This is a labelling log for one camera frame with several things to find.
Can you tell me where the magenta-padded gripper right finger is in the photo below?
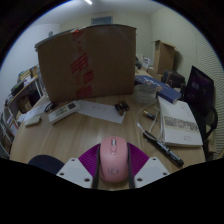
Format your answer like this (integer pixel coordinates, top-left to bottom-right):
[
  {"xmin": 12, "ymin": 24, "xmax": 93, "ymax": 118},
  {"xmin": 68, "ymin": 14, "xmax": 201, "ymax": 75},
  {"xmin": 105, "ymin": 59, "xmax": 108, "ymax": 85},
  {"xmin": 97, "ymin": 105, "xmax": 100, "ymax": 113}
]
[{"xmin": 127, "ymin": 142, "xmax": 171, "ymax": 190}]

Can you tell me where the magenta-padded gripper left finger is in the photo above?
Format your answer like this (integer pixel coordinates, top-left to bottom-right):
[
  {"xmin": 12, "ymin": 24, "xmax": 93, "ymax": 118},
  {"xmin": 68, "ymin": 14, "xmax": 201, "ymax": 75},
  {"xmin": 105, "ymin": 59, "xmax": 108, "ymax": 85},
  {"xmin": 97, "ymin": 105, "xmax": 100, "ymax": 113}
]
[{"xmin": 56, "ymin": 142, "xmax": 101, "ymax": 190}]

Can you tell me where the pink computer mouse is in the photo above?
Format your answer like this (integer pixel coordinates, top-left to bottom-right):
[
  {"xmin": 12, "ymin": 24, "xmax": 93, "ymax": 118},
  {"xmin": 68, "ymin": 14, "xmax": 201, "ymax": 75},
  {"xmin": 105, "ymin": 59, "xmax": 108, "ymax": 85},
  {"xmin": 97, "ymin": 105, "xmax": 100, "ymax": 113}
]
[{"xmin": 99, "ymin": 135, "xmax": 129, "ymax": 183}]

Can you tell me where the black marker pen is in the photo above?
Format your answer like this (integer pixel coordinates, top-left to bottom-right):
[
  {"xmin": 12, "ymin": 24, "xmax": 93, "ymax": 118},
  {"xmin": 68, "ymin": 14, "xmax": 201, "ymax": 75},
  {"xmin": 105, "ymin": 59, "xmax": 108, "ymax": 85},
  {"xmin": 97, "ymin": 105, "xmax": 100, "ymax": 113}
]
[{"xmin": 142, "ymin": 130, "xmax": 185, "ymax": 168}]

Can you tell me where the white book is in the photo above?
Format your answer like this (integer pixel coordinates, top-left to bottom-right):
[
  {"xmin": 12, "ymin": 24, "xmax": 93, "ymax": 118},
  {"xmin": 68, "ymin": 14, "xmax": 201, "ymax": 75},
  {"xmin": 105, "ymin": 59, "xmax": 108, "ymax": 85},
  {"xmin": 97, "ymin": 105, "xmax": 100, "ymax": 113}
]
[{"xmin": 157, "ymin": 96, "xmax": 204, "ymax": 148}]

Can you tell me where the small black battery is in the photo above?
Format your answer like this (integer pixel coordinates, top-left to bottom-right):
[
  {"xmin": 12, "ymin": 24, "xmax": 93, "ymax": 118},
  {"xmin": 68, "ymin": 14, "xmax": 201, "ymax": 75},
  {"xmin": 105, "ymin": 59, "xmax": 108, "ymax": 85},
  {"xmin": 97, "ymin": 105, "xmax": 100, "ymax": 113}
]
[{"xmin": 143, "ymin": 110, "xmax": 158, "ymax": 121}]

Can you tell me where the white remote control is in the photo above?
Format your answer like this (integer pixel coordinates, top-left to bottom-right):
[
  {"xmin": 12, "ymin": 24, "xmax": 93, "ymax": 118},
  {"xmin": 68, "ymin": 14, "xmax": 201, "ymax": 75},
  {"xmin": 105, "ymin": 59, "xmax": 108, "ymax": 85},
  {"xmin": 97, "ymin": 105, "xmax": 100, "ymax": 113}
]
[{"xmin": 48, "ymin": 101, "xmax": 81, "ymax": 125}]

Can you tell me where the small white box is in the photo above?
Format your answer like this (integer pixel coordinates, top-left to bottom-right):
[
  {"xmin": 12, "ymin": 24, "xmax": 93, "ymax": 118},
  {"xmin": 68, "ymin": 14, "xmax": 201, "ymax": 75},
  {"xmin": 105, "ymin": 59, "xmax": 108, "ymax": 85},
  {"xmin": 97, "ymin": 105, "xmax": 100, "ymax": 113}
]
[{"xmin": 24, "ymin": 114, "xmax": 42, "ymax": 128}]

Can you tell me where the black office chair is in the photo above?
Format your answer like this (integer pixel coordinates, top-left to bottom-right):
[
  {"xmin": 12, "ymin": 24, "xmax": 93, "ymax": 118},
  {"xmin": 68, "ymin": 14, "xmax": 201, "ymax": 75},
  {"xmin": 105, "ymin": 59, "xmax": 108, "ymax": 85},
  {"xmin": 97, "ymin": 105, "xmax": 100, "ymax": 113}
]
[{"xmin": 196, "ymin": 105, "xmax": 219, "ymax": 161}]

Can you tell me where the clear plastic container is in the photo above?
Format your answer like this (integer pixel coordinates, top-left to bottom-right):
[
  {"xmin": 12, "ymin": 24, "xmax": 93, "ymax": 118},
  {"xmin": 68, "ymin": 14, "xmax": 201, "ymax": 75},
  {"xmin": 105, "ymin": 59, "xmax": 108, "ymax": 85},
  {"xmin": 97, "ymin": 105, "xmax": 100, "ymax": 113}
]
[{"xmin": 133, "ymin": 83, "xmax": 158, "ymax": 105}]

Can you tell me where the blue book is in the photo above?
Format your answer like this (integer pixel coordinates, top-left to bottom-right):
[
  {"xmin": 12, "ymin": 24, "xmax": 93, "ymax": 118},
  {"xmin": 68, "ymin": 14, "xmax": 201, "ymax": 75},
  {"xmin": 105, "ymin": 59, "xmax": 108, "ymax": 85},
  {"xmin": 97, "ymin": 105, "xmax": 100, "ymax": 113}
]
[{"xmin": 134, "ymin": 74, "xmax": 183, "ymax": 104}]

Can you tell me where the shelf unit with books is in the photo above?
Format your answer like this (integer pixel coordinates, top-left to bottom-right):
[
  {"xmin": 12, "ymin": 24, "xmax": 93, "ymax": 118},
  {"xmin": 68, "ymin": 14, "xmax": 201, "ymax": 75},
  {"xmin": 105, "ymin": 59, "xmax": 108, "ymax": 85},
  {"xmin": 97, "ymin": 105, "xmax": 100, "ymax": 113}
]
[{"xmin": 0, "ymin": 64, "xmax": 44, "ymax": 159}]

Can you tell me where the dark bag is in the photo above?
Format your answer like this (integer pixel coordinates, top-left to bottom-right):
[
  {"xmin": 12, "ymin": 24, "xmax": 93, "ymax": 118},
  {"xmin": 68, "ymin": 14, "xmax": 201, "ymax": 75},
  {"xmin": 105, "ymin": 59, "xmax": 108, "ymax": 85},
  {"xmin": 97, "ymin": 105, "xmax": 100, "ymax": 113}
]
[{"xmin": 161, "ymin": 69, "xmax": 186, "ymax": 89}]

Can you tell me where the black monitor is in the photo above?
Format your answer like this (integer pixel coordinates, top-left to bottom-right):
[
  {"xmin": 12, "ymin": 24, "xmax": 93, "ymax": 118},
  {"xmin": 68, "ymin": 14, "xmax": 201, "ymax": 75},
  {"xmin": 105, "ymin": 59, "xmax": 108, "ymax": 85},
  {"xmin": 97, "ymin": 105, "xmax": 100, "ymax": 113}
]
[{"xmin": 183, "ymin": 65, "xmax": 216, "ymax": 114}]

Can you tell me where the large brown cardboard box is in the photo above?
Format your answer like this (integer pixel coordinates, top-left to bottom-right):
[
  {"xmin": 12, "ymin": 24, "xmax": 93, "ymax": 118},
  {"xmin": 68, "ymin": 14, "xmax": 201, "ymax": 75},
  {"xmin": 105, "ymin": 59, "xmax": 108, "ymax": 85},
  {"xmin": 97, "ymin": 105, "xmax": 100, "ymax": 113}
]
[{"xmin": 34, "ymin": 23, "xmax": 138, "ymax": 104}]

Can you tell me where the small brown cardboard box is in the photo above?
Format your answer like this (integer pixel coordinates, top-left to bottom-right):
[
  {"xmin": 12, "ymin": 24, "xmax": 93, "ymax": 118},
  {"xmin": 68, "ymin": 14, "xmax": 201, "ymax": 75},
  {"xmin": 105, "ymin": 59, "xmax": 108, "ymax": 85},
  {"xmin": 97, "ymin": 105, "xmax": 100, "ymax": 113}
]
[{"xmin": 152, "ymin": 39, "xmax": 176, "ymax": 76}]

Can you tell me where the window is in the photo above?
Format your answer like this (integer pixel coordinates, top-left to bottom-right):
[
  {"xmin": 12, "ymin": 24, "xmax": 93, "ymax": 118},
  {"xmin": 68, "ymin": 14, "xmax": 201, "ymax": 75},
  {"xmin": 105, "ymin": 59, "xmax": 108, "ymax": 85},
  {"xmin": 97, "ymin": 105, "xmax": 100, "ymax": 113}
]
[{"xmin": 90, "ymin": 15, "xmax": 114, "ymax": 26}]

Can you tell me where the white cable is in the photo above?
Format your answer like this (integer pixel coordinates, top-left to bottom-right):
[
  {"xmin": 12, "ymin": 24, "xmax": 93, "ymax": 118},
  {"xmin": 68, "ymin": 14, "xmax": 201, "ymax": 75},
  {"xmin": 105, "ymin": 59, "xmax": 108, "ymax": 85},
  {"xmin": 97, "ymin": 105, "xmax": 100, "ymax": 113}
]
[{"xmin": 136, "ymin": 99, "xmax": 165, "ymax": 141}]

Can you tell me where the coiled black cable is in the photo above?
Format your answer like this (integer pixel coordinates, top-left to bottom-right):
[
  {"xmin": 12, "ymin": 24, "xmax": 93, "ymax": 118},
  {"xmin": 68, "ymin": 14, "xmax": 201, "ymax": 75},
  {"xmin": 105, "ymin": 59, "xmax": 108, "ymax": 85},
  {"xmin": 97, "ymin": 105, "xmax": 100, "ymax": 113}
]
[{"xmin": 43, "ymin": 101, "xmax": 58, "ymax": 114}]

